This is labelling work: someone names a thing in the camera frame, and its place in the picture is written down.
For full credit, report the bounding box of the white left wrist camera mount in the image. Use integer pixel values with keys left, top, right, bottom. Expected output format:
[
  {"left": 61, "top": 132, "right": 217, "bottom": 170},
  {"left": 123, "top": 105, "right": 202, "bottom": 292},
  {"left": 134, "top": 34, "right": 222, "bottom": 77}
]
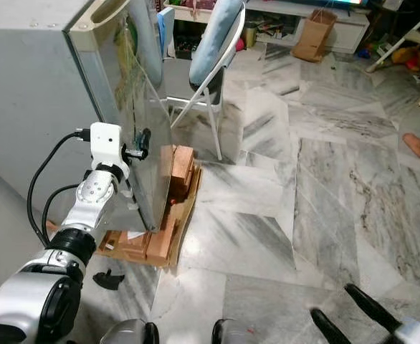
[{"left": 88, "top": 122, "right": 132, "bottom": 180}]

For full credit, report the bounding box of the silver right robot leg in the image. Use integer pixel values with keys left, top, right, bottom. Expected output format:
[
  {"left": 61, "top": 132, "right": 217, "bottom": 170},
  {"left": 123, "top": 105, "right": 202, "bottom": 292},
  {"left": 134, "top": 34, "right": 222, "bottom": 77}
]
[{"left": 211, "top": 318, "right": 269, "bottom": 344}]

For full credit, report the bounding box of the silver robot leg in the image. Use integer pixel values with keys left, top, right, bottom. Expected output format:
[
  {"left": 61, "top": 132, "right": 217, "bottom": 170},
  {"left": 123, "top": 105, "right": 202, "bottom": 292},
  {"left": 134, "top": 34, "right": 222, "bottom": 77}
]
[
  {"left": 97, "top": 318, "right": 161, "bottom": 344},
  {"left": 211, "top": 318, "right": 269, "bottom": 344}
]

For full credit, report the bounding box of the grey fridge body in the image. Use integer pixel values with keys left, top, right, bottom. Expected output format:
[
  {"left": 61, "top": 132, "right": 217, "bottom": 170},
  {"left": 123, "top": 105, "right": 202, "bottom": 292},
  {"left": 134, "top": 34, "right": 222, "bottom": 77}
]
[{"left": 0, "top": 0, "right": 139, "bottom": 231}]

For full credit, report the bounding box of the silver left robot leg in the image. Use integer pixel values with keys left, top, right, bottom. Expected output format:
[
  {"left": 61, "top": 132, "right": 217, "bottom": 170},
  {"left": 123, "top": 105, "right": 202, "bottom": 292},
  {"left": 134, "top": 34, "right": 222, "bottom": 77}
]
[{"left": 97, "top": 318, "right": 161, "bottom": 344}]

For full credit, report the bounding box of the mirrored fridge door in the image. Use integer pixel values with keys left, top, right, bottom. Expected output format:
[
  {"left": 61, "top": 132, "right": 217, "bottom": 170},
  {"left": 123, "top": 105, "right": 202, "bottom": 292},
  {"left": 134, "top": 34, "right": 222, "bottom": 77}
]
[{"left": 65, "top": 0, "right": 175, "bottom": 232}]

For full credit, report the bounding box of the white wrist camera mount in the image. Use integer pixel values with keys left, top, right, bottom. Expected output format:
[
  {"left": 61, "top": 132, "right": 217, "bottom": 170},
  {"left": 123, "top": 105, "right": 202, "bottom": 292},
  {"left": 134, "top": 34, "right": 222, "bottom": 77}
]
[
  {"left": 392, "top": 317, "right": 420, "bottom": 344},
  {"left": 88, "top": 122, "right": 132, "bottom": 180}
]

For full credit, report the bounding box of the white low shelf cabinet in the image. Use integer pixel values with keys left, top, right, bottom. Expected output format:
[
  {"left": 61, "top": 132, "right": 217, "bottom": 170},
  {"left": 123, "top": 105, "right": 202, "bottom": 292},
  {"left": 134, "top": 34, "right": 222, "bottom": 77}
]
[{"left": 166, "top": 0, "right": 373, "bottom": 57}]

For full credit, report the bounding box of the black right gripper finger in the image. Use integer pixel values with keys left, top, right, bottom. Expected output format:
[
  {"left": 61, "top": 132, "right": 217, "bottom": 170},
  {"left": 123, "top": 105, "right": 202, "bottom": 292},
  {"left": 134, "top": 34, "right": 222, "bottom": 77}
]
[
  {"left": 310, "top": 307, "right": 354, "bottom": 344},
  {"left": 343, "top": 283, "right": 406, "bottom": 335}
]

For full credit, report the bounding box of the blue chair cushion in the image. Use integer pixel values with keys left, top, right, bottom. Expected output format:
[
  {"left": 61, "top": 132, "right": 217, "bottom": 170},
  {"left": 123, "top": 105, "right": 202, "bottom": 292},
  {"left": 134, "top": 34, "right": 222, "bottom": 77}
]
[{"left": 189, "top": 0, "right": 246, "bottom": 91}]

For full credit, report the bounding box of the black scrap on floor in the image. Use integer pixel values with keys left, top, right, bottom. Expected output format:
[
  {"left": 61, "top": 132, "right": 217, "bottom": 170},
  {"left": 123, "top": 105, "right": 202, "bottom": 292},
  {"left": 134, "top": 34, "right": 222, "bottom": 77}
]
[{"left": 92, "top": 270, "right": 125, "bottom": 292}]

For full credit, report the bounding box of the white folding rack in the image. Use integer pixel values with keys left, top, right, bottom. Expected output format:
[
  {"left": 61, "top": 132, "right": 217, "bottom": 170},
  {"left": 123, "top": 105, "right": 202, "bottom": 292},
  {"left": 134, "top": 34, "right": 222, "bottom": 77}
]
[{"left": 366, "top": 6, "right": 420, "bottom": 74}]

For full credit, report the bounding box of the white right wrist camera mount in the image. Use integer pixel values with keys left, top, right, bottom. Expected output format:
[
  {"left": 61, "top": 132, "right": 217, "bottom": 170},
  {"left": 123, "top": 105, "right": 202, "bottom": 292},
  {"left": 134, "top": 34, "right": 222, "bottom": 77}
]
[{"left": 392, "top": 317, "right": 420, "bottom": 344}]

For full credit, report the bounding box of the white folding chair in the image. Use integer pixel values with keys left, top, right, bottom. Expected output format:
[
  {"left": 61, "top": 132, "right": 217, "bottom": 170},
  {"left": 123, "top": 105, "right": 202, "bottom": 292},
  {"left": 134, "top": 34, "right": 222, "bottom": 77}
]
[{"left": 158, "top": 0, "right": 248, "bottom": 163}]

